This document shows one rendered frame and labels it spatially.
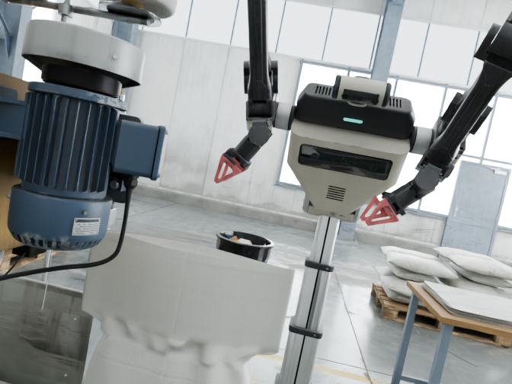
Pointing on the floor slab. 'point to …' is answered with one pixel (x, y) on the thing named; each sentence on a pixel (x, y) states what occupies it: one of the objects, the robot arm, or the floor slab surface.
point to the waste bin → (258, 251)
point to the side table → (439, 335)
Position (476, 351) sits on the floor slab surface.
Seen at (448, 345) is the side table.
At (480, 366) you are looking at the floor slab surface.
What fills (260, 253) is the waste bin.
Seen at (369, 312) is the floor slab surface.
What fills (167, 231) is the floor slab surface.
